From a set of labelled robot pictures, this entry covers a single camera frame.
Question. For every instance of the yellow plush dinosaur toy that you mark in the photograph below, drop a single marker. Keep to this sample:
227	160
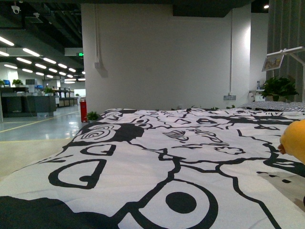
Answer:
292	141

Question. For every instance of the black and white patterned bedsheet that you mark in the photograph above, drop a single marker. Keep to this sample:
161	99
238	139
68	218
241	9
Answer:
139	169

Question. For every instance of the small potted floor plant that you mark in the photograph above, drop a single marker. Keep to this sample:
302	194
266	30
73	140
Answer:
92	116

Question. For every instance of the red fire extinguisher box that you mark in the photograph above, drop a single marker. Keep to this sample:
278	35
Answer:
83	110

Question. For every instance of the dark office counter desk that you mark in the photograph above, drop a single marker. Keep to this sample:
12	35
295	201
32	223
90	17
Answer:
25	106

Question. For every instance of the green potted plant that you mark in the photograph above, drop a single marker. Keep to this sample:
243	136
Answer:
279	87

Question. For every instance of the small framed picture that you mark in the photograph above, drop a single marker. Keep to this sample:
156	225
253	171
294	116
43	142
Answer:
272	62

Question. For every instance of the checkered grey pillow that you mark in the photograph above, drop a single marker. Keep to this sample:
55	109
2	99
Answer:
275	106

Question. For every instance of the white wall junction box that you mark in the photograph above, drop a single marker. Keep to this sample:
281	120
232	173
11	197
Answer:
97	65

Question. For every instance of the wall power outlet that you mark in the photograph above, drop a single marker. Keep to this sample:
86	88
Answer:
229	97

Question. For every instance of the white ceiling security camera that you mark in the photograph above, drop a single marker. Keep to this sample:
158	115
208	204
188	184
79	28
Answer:
15	9

